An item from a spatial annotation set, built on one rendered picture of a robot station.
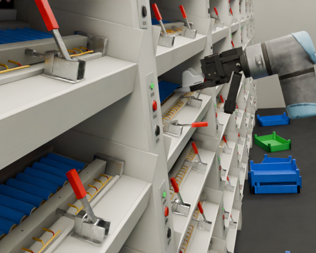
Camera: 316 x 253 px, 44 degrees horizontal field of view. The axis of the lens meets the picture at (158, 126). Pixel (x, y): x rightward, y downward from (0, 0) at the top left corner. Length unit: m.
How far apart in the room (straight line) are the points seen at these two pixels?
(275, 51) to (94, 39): 0.57
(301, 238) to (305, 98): 1.29
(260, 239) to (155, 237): 1.55
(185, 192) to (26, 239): 0.64
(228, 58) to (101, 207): 0.64
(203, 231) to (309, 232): 1.11
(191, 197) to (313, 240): 1.28
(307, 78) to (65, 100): 0.76
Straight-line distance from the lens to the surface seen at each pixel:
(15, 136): 0.34
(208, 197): 1.42
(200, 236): 1.23
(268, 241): 2.19
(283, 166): 2.84
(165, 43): 0.84
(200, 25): 1.28
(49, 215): 0.50
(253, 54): 1.05
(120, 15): 0.60
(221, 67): 1.07
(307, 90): 1.05
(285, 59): 1.05
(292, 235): 2.25
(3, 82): 0.40
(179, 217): 0.93
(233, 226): 2.06
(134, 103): 0.61
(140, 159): 0.63
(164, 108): 0.97
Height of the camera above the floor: 1.15
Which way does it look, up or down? 15 degrees down
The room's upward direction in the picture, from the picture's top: 6 degrees counter-clockwise
